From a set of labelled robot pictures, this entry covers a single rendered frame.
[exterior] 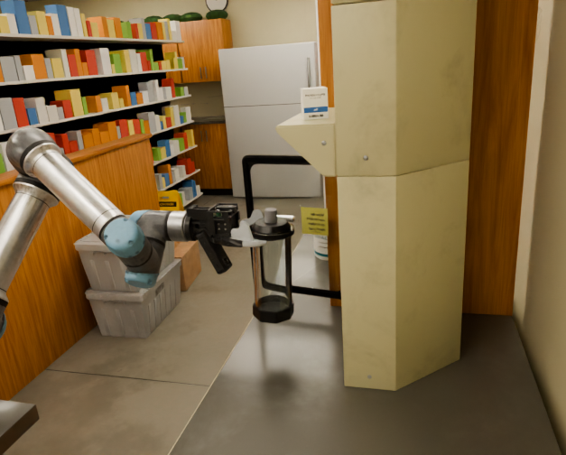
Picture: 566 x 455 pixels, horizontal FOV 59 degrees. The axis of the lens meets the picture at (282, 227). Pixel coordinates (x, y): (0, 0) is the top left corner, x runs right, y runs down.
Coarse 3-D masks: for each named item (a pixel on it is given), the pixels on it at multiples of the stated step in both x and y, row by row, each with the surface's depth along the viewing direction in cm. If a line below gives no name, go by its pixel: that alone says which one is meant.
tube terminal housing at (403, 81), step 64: (384, 0) 84; (448, 0) 89; (384, 64) 87; (448, 64) 92; (384, 128) 90; (448, 128) 96; (384, 192) 94; (448, 192) 101; (384, 256) 98; (448, 256) 106; (384, 320) 103; (448, 320) 111; (384, 384) 107
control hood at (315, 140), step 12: (288, 120) 102; (300, 120) 101; (312, 120) 99; (324, 120) 98; (276, 132) 96; (288, 132) 95; (300, 132) 94; (312, 132) 94; (324, 132) 93; (300, 144) 95; (312, 144) 94; (324, 144) 94; (312, 156) 95; (324, 156) 95; (336, 156) 94; (324, 168) 95; (336, 168) 95
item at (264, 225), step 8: (272, 208) 116; (264, 216) 116; (272, 216) 115; (256, 224) 115; (264, 224) 115; (272, 224) 114; (280, 224) 114; (288, 224) 116; (264, 232) 113; (272, 232) 113; (280, 232) 113
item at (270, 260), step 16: (272, 240) 112; (288, 240) 115; (256, 256) 116; (272, 256) 114; (288, 256) 117; (256, 272) 117; (272, 272) 116; (288, 272) 118; (256, 288) 119; (272, 288) 117; (288, 288) 119; (256, 304) 121; (272, 304) 118; (288, 304) 120
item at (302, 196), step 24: (264, 168) 135; (288, 168) 132; (312, 168) 130; (264, 192) 138; (288, 192) 135; (312, 192) 132; (336, 192) 129; (288, 216) 137; (312, 216) 134; (336, 216) 131; (312, 240) 136; (336, 240) 133; (312, 264) 139; (336, 264) 136; (336, 288) 138
